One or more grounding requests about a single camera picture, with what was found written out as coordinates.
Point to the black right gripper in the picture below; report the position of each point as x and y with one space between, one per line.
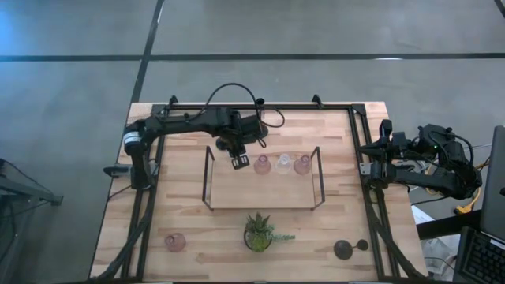
396 150

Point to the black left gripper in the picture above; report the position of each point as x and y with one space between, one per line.
236 148

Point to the pink glass candle holder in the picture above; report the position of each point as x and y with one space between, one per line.
175 242
301 165
262 165

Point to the clear glass candle holder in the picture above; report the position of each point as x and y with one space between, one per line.
283 165

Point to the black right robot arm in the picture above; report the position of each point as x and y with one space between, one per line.
434 179

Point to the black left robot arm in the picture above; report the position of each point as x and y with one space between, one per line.
185 122

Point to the potted succulent plant black pot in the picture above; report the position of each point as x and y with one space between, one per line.
258 240

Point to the white paper sheet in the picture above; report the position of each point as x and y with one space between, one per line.
422 217

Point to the black desk bar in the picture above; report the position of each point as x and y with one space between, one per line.
446 225

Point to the black laptop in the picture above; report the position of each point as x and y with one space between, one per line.
493 189

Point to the black floor stand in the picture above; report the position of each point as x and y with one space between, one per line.
31 193

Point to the grey metal bracket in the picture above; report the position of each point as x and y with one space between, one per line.
365 169

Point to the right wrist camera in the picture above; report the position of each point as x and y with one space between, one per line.
386 128

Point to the wooden shelf riser black frame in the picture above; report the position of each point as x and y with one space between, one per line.
260 193

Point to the black table frame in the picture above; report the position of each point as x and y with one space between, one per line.
256 106

